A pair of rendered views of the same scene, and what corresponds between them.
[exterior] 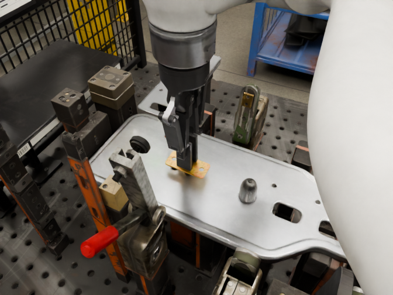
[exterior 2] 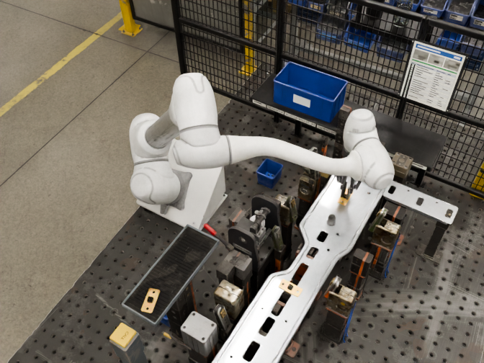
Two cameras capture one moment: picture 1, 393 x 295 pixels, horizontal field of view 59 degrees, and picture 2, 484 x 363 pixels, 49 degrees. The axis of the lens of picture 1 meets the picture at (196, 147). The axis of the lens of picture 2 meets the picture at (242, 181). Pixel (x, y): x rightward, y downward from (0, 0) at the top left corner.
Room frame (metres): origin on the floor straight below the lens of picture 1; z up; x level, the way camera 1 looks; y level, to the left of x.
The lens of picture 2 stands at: (0.16, -1.34, 2.71)
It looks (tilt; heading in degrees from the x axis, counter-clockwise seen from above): 50 degrees down; 96
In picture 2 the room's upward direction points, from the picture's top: 2 degrees counter-clockwise
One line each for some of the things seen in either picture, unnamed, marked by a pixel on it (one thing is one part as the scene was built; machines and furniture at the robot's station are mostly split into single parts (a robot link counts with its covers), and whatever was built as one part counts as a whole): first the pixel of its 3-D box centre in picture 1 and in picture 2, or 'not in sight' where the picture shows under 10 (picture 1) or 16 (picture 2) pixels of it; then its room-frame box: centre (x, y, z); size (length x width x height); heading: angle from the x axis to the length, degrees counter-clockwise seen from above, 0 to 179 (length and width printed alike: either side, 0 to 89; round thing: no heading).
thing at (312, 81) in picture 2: not in sight; (309, 91); (0.28, 0.58, 1.10); 0.30 x 0.17 x 0.13; 154
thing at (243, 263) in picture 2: not in sight; (240, 285); (0.03, -0.34, 0.89); 0.13 x 0.11 x 0.38; 153
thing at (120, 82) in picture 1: (121, 131); (393, 187); (0.67, 0.20, 0.88); 0.08 x 0.08 x 0.36; 63
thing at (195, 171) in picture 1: (187, 163); (345, 196); (0.43, 0.02, 1.03); 0.08 x 0.04 x 0.01; 63
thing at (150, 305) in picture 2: not in sight; (150, 299); (-0.24, -0.57, 1.17); 0.08 x 0.04 x 0.01; 81
